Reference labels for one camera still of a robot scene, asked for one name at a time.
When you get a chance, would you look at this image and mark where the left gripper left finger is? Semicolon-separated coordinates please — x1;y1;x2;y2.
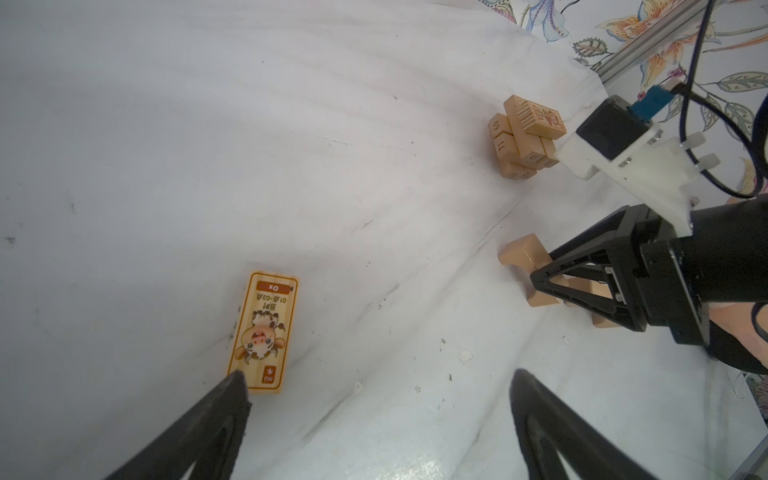
109;370;251;479

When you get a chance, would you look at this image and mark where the plain wood block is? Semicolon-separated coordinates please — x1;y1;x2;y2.
498;159;537;180
513;132;548;170
488;113;513;139
540;137;558;168
493;132;521;164

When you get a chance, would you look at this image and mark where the arched wood block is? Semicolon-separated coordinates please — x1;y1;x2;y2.
563;277;622;330
498;233;561;307

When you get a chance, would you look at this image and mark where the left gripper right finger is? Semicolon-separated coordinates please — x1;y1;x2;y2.
509;369;653;479

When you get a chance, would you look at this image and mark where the pink plush toy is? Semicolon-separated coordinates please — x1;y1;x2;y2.
706;302;767;375

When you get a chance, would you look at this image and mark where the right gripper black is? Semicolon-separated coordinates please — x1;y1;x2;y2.
530;195;767;345

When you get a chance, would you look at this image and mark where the right corner aluminium post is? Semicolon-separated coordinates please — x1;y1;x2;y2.
593;0;726;84

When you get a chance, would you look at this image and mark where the printed wood block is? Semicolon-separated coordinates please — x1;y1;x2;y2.
503;95;567;140
227;271;300;394

